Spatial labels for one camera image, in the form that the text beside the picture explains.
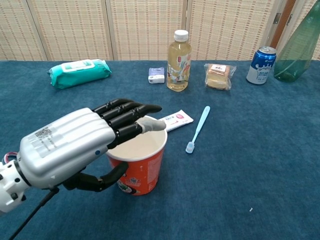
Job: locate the blue white drink can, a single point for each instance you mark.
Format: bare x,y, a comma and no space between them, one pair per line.
260,67

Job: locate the blue felt table mat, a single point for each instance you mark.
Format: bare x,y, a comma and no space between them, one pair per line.
250,150

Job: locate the light blue toothbrush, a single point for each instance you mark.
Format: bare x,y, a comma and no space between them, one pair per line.
198,130

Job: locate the red paper cup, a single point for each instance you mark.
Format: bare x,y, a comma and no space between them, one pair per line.
145,172

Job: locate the packaged sliced cake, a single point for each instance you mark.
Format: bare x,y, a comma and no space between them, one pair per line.
217,77

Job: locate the yellow drink bottle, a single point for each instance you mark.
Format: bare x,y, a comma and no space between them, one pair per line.
178,67

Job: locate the small purple card box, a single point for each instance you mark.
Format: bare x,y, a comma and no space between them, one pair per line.
156,75

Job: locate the green spray bottle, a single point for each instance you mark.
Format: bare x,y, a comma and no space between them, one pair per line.
297,50

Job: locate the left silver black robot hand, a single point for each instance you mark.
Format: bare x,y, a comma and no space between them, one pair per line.
65,145

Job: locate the teal wet wipes pack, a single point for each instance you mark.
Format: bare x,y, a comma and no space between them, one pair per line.
77,75

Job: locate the brown wooden post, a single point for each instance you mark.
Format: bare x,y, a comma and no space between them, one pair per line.
282,25

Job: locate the bamboo folding screen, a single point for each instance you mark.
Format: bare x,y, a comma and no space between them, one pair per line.
75,30

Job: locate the white toothpaste tube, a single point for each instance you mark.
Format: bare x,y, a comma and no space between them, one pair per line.
178,120

